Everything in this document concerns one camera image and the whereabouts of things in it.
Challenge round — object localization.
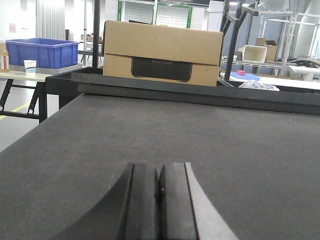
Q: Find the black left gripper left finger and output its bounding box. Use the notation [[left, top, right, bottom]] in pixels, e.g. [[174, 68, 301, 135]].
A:
[[54, 163, 159, 240]]

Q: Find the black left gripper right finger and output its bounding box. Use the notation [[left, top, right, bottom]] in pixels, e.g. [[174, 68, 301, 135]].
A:
[[159, 162, 237, 240]]

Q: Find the dark conveyor belt mat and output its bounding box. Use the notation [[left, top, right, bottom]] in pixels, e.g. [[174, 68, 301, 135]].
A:
[[0, 95, 320, 240]]

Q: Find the white square bin on shelf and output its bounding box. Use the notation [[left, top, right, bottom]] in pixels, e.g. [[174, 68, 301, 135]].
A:
[[242, 45, 267, 63]]

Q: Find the blue plastic bin on table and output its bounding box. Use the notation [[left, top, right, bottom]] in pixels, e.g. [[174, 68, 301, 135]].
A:
[[5, 38, 79, 69]]

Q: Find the crumpled plastic bag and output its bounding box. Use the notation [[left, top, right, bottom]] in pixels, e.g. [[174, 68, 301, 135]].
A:
[[238, 80, 280, 92]]

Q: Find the pink tape roll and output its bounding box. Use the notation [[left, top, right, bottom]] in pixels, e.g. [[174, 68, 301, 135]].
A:
[[237, 70, 246, 76]]

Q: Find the white folding table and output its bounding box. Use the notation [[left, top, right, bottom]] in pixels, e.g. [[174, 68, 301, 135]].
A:
[[0, 63, 83, 123]]

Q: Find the large cardboard box black label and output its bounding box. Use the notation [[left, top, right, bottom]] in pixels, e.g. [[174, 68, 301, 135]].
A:
[[103, 20, 224, 87]]

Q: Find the white paper cup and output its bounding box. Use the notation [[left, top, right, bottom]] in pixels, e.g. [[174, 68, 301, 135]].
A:
[[23, 60, 37, 76]]

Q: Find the metal shelving rack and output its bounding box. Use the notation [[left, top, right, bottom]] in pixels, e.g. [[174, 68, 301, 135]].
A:
[[221, 10, 320, 76]]

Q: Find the small brown cardboard box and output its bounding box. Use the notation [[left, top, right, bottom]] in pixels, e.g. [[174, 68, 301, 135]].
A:
[[255, 38, 278, 62]]

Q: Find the black conveyor frame rail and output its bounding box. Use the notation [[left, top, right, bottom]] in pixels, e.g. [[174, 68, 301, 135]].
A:
[[45, 67, 320, 116]]

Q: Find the black metal stand frame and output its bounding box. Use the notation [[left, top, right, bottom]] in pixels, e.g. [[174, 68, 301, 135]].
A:
[[220, 0, 259, 81]]

